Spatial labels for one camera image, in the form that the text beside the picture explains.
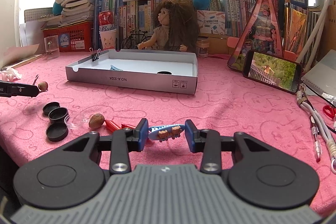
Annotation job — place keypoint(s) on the clear plastic lid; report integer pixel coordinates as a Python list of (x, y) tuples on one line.
[(75, 120)]

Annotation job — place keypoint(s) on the black round lid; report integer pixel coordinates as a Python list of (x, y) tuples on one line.
[(58, 115), (57, 132), (164, 73)]

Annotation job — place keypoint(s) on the pink triangular toy house box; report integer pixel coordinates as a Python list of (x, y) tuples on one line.
[(261, 33)]

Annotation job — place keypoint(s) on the pink bunny tablecloth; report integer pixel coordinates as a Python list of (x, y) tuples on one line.
[(224, 101)]

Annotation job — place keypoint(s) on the stack of books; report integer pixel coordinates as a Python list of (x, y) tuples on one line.
[(69, 11)]

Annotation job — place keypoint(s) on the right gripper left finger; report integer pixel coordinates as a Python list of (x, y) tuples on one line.
[(83, 154)]

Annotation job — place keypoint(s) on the crumpled pink white tissue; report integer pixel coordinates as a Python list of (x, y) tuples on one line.
[(10, 75)]

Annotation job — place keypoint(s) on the red plastic crate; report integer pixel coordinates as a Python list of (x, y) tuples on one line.
[(73, 38)]

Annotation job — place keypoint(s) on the white cat paper cup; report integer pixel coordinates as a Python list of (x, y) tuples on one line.
[(108, 39)]

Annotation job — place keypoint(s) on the small wooden bead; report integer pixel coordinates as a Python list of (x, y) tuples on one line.
[(43, 86)]

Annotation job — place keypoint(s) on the white cardboard box tray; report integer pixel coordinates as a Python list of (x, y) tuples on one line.
[(139, 70)]

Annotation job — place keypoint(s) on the black binder clip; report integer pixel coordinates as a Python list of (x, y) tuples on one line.
[(94, 54), (35, 80)]

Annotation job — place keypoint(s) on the small jar with lid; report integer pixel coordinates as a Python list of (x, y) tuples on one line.
[(202, 47)]

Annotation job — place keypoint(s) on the black miniature bicycle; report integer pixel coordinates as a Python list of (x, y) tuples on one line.
[(134, 39)]

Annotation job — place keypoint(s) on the red crayon shaped toy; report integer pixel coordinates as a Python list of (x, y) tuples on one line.
[(112, 126)]

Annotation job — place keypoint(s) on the black binder clip on tray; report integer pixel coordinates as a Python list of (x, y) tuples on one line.
[(94, 54)]

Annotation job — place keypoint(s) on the clear acrylic block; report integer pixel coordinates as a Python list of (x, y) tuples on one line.
[(52, 47)]

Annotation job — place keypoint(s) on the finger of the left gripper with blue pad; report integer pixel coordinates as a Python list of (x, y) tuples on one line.
[(8, 89)]

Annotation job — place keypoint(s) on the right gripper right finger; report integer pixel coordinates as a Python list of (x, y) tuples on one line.
[(211, 144)]

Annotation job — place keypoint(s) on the row of books on shelf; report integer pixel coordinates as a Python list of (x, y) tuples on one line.
[(226, 17)]

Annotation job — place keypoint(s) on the smartphone playing video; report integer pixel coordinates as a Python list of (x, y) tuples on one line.
[(273, 71)]

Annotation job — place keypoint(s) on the blue hair clip with bears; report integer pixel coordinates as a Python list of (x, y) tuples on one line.
[(165, 132)]

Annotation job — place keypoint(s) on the brown walnut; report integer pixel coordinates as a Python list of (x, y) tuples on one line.
[(96, 121)]

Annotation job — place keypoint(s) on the red Budweiser can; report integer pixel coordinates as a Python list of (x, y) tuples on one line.
[(106, 21)]

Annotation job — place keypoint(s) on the brown haired doll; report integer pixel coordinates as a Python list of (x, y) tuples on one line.
[(177, 28)]

